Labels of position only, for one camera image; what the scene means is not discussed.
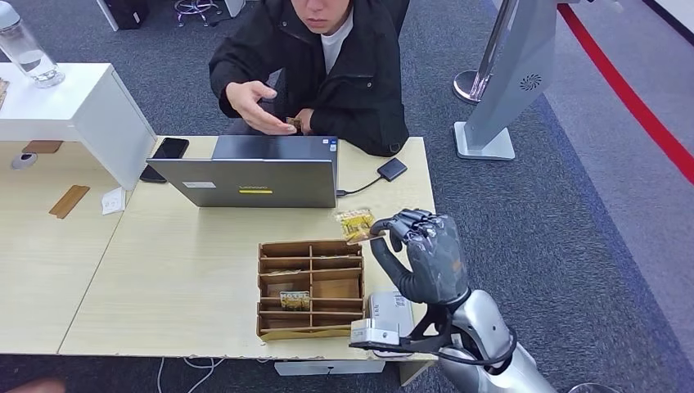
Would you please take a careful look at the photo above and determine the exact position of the person's left hand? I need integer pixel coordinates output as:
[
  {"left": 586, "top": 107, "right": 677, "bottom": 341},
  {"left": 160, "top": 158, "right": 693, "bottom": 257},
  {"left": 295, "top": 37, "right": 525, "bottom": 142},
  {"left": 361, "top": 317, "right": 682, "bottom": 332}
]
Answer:
[{"left": 295, "top": 107, "right": 316, "bottom": 136}]

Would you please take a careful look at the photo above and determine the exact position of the person's right hand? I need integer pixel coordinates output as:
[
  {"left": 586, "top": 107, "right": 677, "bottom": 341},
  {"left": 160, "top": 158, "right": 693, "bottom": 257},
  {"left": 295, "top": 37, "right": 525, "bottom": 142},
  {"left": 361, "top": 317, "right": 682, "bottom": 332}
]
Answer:
[{"left": 225, "top": 79, "right": 298, "bottom": 136}]

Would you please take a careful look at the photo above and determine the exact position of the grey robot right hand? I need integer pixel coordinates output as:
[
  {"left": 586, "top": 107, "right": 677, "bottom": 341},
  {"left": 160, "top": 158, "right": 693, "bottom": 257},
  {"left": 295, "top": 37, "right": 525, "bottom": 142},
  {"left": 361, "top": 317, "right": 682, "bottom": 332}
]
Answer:
[{"left": 369, "top": 208, "right": 471, "bottom": 306}]

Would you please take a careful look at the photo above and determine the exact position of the yellow patterned key card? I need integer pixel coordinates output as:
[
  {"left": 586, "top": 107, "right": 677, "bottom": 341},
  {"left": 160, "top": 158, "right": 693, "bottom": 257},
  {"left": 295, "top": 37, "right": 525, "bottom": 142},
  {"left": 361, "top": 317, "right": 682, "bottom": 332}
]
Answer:
[{"left": 333, "top": 208, "right": 387, "bottom": 246}]

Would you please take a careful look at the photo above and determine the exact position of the person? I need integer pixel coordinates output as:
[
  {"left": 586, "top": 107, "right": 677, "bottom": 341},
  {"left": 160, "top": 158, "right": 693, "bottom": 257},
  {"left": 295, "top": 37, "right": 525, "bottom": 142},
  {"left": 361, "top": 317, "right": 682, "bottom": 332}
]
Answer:
[{"left": 208, "top": 0, "right": 410, "bottom": 158}]

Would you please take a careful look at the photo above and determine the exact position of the white card reader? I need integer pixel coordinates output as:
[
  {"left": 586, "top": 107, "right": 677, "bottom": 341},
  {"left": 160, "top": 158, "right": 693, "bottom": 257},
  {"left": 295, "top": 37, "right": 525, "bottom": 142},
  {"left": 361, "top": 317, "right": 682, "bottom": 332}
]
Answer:
[{"left": 367, "top": 291, "right": 416, "bottom": 359}]

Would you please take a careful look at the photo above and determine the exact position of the wooden card organizer box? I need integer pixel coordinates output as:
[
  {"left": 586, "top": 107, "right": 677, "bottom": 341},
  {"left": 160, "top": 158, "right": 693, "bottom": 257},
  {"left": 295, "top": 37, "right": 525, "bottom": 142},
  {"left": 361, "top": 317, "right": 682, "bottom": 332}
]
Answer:
[{"left": 255, "top": 240, "right": 366, "bottom": 343}]

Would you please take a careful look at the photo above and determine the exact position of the grey laptop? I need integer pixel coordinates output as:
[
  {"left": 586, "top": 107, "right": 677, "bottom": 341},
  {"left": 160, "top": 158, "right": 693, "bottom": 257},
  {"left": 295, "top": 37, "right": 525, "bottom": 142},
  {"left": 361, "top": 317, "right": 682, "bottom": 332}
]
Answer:
[{"left": 146, "top": 134, "right": 339, "bottom": 210}]

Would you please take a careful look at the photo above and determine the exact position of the black smartphone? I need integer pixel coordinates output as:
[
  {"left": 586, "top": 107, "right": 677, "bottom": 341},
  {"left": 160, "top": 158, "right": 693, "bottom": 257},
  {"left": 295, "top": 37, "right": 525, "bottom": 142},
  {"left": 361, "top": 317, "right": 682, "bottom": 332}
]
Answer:
[{"left": 139, "top": 138, "right": 191, "bottom": 184}]

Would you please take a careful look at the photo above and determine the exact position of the black external drive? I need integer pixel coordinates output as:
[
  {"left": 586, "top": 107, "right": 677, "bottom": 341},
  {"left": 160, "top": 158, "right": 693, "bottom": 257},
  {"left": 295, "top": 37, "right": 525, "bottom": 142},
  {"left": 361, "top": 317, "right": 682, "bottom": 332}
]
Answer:
[{"left": 376, "top": 157, "right": 408, "bottom": 183}]

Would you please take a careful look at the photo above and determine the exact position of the wooden desk side panel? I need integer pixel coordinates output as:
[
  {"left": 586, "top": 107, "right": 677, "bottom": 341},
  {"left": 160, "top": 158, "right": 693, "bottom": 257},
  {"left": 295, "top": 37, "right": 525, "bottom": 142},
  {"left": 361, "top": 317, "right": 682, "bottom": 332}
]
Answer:
[{"left": 399, "top": 361, "right": 435, "bottom": 387}]

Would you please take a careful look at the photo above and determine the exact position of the chrome chair base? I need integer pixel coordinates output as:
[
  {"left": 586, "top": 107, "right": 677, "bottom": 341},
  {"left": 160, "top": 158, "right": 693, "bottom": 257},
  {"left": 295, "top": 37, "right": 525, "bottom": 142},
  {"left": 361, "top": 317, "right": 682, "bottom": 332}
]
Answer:
[{"left": 174, "top": 0, "right": 221, "bottom": 28}]

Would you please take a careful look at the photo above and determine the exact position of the white box under desk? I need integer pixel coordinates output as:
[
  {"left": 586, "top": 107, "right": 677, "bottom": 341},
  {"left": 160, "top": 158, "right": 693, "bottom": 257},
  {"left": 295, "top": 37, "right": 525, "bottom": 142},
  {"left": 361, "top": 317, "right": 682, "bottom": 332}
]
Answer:
[{"left": 274, "top": 360, "right": 386, "bottom": 377}]

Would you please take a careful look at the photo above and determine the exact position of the black cabinet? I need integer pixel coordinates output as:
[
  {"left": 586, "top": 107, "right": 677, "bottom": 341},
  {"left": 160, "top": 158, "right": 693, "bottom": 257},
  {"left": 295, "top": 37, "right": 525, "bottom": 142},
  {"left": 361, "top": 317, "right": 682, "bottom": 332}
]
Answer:
[{"left": 101, "top": 0, "right": 150, "bottom": 31}]

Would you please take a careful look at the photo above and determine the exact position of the small white paper tag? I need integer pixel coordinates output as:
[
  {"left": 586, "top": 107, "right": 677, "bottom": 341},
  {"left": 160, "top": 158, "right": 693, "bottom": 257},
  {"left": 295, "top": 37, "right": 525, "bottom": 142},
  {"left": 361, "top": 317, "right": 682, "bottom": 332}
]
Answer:
[{"left": 101, "top": 186, "right": 127, "bottom": 216}]

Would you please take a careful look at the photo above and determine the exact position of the silver kiosk stand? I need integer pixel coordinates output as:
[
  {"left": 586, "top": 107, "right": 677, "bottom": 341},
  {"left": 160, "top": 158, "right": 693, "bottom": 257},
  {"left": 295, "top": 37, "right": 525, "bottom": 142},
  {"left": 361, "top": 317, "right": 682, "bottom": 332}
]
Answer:
[{"left": 453, "top": 0, "right": 579, "bottom": 161}]

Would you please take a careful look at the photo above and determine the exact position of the white desk shelf riser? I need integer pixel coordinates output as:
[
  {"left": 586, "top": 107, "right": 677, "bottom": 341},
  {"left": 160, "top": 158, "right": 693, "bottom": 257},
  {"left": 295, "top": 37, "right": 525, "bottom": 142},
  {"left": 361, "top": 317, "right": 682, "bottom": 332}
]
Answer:
[{"left": 0, "top": 62, "right": 158, "bottom": 192}]

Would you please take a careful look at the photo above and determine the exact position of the long wooden slat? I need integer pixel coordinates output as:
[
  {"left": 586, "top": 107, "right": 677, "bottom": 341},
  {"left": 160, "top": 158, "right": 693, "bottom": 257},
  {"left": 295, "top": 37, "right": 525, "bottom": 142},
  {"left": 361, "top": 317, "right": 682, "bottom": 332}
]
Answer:
[{"left": 48, "top": 184, "right": 92, "bottom": 220}]

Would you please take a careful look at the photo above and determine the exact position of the clear water bottle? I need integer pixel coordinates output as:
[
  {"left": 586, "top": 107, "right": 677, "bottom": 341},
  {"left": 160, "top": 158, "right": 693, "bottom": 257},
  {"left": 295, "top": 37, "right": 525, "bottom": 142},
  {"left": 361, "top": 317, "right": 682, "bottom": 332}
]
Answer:
[{"left": 0, "top": 1, "right": 66, "bottom": 89}]

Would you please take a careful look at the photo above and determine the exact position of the pinkish blurred object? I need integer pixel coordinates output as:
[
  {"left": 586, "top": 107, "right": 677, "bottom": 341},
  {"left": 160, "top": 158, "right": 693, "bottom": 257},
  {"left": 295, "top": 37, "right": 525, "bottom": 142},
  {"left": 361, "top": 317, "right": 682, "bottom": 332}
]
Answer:
[{"left": 5, "top": 378, "right": 66, "bottom": 393}]

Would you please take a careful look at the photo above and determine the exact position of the black camera bracket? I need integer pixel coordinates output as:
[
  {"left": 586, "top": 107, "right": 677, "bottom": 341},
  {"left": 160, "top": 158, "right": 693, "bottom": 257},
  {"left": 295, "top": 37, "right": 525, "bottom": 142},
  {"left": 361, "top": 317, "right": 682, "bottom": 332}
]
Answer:
[{"left": 348, "top": 306, "right": 462, "bottom": 356}]

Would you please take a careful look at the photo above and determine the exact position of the black drive cable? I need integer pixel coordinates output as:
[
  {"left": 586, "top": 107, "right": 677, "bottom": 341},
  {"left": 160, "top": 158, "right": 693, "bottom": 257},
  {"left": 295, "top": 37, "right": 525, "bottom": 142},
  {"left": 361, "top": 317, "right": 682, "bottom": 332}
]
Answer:
[{"left": 336, "top": 176, "right": 384, "bottom": 197}]

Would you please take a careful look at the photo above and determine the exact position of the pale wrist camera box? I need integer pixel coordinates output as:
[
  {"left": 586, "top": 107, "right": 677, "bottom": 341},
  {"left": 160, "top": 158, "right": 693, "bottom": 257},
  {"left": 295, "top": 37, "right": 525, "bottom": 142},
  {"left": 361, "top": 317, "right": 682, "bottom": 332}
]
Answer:
[{"left": 349, "top": 318, "right": 403, "bottom": 346}]

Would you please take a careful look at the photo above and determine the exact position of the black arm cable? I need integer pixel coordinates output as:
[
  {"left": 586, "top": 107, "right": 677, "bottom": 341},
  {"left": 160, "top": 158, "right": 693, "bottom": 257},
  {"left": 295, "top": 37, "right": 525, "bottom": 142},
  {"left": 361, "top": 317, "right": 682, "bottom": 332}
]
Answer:
[{"left": 433, "top": 325, "right": 518, "bottom": 367}]

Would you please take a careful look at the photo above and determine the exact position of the chrome stanchion post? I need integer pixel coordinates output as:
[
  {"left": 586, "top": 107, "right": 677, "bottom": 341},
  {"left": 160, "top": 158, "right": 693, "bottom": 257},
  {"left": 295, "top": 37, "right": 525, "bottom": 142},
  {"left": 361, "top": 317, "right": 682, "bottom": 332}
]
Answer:
[{"left": 453, "top": 0, "right": 519, "bottom": 105}]

